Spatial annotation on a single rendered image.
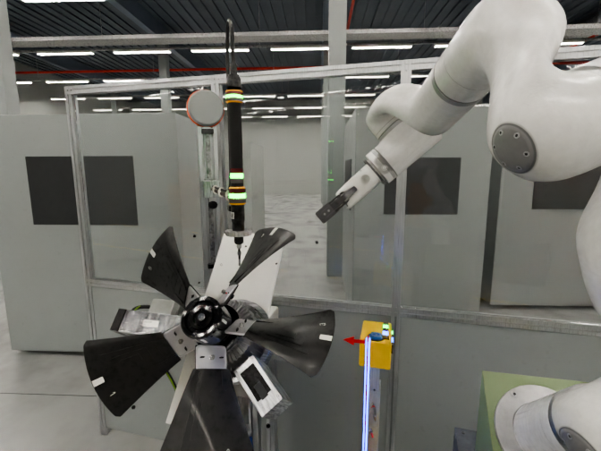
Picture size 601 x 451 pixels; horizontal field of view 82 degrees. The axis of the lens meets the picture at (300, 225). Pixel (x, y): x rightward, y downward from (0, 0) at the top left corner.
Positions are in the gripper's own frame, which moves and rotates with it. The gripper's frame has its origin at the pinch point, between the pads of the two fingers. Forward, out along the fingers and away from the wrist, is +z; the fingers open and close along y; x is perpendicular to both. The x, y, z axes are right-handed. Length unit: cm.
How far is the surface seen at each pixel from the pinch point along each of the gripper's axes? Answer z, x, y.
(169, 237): 45, 27, 17
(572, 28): -536, -31, 758
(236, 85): -3.9, 38.2, 0.6
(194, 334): 46.7, -1.7, -2.6
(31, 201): 197, 164, 155
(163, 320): 66, 8, 16
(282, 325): 29.8, -15.5, 5.5
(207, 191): 38, 40, 52
